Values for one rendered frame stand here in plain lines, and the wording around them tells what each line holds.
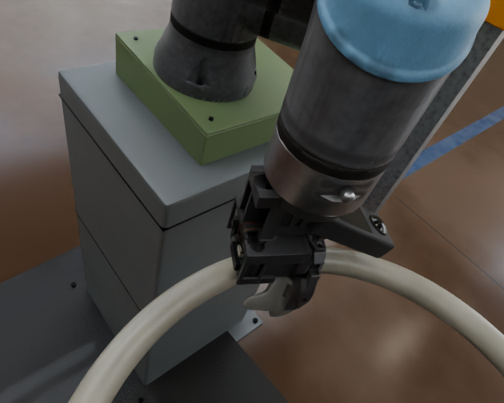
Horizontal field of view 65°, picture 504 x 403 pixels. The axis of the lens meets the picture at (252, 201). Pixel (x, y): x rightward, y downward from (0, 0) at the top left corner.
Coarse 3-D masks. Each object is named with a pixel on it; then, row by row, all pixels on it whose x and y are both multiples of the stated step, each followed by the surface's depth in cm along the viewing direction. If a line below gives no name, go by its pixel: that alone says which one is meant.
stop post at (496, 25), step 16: (496, 0) 110; (496, 16) 111; (480, 32) 117; (496, 32) 115; (480, 48) 119; (464, 64) 124; (480, 64) 122; (448, 80) 129; (464, 80) 126; (448, 96) 131; (432, 112) 137; (448, 112) 138; (416, 128) 143; (432, 128) 139; (416, 144) 146; (400, 160) 153; (384, 176) 161; (400, 176) 156; (384, 192) 164; (368, 208) 173
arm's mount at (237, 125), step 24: (120, 48) 74; (144, 48) 72; (264, 48) 86; (120, 72) 78; (144, 72) 70; (264, 72) 79; (288, 72) 82; (144, 96) 73; (168, 96) 67; (264, 96) 73; (168, 120) 70; (192, 120) 64; (216, 120) 65; (240, 120) 66; (264, 120) 70; (192, 144) 66; (216, 144) 65; (240, 144) 70
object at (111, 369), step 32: (352, 256) 43; (192, 288) 37; (224, 288) 39; (416, 288) 43; (160, 320) 35; (448, 320) 42; (480, 320) 41; (128, 352) 33; (480, 352) 42; (96, 384) 31
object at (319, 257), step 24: (264, 192) 31; (240, 216) 36; (264, 216) 36; (288, 216) 34; (312, 216) 31; (336, 216) 32; (240, 240) 35; (264, 240) 35; (288, 240) 36; (312, 240) 37; (240, 264) 37; (264, 264) 36; (288, 264) 38
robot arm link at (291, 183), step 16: (272, 144) 30; (272, 160) 30; (288, 160) 28; (272, 176) 30; (288, 176) 28; (304, 176) 27; (320, 176) 27; (288, 192) 29; (304, 192) 28; (320, 192) 28; (336, 192) 28; (352, 192) 27; (368, 192) 29; (304, 208) 29; (320, 208) 29; (336, 208) 29; (352, 208) 30
